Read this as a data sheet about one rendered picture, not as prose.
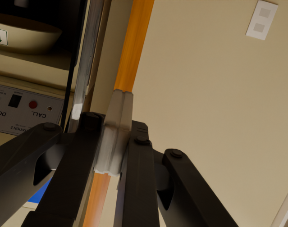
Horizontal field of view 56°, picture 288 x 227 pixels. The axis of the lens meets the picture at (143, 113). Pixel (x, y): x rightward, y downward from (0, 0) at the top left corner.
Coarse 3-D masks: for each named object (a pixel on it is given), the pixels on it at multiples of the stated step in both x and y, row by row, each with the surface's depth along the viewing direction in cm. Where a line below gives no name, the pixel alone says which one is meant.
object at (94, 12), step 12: (96, 0) 19; (96, 12) 19; (96, 24) 19; (84, 48) 20; (84, 60) 20; (84, 72) 20; (84, 84) 21; (84, 96) 21; (72, 108) 21; (72, 120) 22
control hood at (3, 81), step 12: (0, 84) 50; (12, 84) 50; (24, 84) 51; (36, 84) 53; (60, 96) 51; (72, 96) 52; (84, 108) 54; (60, 120) 49; (0, 132) 46; (0, 144) 46
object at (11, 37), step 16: (0, 16) 63; (16, 16) 65; (0, 32) 51; (16, 32) 52; (32, 32) 53; (48, 32) 55; (0, 48) 54; (16, 48) 54; (32, 48) 55; (48, 48) 59
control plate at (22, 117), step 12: (0, 96) 49; (24, 96) 50; (36, 96) 50; (48, 96) 50; (0, 108) 48; (12, 108) 48; (24, 108) 49; (36, 108) 49; (60, 108) 50; (0, 120) 47; (12, 120) 47; (24, 120) 48; (36, 120) 48; (48, 120) 49; (12, 132) 47
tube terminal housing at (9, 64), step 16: (80, 48) 51; (96, 48) 52; (0, 64) 52; (16, 64) 52; (32, 64) 52; (48, 64) 53; (64, 64) 56; (96, 64) 58; (32, 80) 53; (48, 80) 53; (64, 80) 53
